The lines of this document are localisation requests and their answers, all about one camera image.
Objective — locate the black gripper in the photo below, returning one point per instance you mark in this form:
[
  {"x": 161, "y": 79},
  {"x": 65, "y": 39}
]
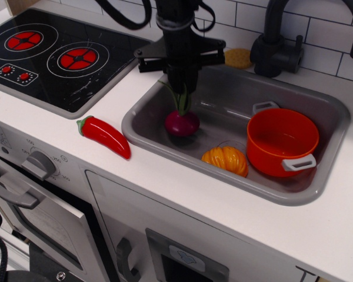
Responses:
[{"x": 181, "y": 49}]

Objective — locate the purple toy beet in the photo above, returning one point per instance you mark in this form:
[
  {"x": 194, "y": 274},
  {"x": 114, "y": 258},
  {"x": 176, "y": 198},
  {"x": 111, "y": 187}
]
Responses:
[{"x": 181, "y": 122}]

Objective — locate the grey toy sink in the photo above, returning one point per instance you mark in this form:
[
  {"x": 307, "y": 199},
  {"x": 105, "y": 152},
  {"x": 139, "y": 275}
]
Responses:
[{"x": 224, "y": 101}]

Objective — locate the orange toy pot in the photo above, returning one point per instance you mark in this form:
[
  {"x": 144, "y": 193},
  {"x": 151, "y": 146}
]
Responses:
[{"x": 280, "y": 142}]

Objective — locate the yellow round cracker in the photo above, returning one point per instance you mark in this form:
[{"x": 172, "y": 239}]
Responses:
[{"x": 238, "y": 58}]

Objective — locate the black toy faucet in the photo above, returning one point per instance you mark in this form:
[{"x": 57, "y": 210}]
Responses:
[{"x": 269, "y": 53}]

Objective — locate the orange toy pumpkin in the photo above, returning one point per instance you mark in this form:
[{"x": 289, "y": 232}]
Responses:
[{"x": 228, "y": 158}]

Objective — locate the red toy chili pepper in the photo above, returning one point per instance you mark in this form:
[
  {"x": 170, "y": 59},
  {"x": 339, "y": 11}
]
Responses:
[{"x": 103, "y": 133}]

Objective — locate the black toy stovetop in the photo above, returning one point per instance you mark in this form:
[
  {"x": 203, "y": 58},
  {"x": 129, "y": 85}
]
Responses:
[{"x": 62, "y": 65}]

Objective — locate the grey oven knob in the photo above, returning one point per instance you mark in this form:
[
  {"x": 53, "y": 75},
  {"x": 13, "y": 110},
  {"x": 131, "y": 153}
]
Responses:
[{"x": 39, "y": 165}]

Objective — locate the grey dishwasher panel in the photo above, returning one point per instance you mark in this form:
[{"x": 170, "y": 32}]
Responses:
[{"x": 175, "y": 262}]

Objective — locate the white toy oven door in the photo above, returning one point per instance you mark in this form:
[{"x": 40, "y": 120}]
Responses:
[{"x": 60, "y": 224}]

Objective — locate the grey cabinet door handle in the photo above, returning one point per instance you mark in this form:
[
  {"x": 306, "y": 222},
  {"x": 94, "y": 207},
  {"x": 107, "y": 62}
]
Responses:
[{"x": 123, "y": 250}]

